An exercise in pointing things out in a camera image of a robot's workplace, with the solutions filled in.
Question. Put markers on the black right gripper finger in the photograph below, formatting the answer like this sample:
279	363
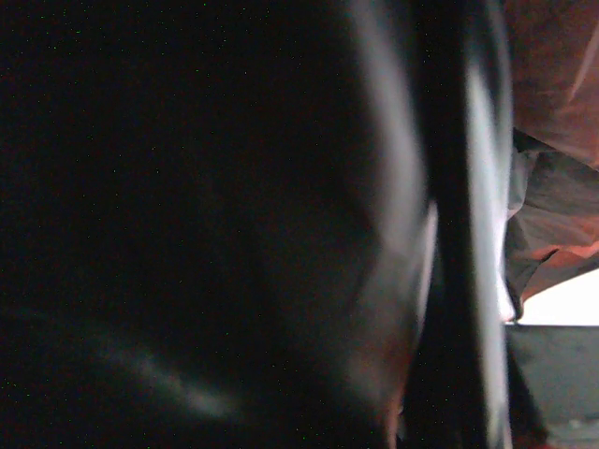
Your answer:
559	366

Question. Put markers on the black folding umbrella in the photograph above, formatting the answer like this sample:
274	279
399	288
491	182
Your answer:
287	224

